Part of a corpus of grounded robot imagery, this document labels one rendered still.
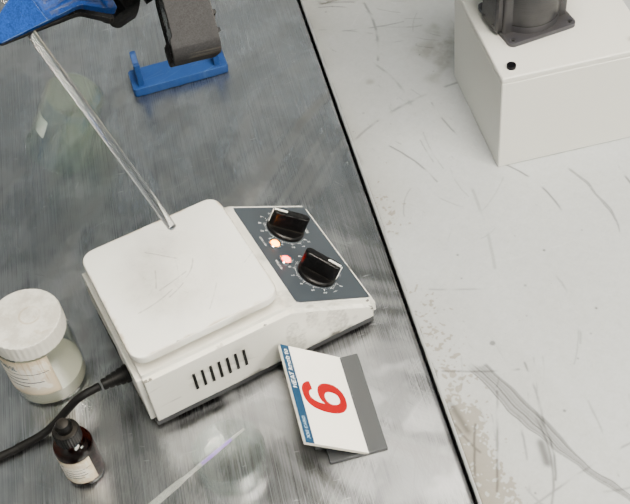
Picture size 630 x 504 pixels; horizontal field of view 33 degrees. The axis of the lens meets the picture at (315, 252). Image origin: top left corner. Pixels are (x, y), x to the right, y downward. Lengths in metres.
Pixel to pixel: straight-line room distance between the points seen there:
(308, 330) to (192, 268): 0.10
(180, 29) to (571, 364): 0.40
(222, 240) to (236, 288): 0.05
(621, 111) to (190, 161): 0.40
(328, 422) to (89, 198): 0.35
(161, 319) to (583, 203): 0.39
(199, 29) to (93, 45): 0.52
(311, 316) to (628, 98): 0.36
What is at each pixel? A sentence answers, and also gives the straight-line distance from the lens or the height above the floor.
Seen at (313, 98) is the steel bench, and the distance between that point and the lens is 1.08.
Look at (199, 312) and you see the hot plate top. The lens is 0.80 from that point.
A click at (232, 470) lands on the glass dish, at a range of 0.82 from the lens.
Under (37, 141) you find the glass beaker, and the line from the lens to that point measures 1.07.
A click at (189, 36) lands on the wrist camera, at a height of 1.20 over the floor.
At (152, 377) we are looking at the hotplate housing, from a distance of 0.80.
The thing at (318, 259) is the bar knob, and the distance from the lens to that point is 0.85.
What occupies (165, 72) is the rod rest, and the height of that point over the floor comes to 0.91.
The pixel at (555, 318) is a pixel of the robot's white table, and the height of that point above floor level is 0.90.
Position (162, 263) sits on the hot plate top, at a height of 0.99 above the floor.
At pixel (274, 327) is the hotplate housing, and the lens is 0.82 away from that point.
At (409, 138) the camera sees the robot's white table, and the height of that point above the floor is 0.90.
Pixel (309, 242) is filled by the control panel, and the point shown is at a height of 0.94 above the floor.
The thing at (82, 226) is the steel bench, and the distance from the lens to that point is 1.01.
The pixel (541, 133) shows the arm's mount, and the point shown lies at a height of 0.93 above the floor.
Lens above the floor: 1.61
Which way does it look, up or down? 49 degrees down
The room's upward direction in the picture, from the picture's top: 9 degrees counter-clockwise
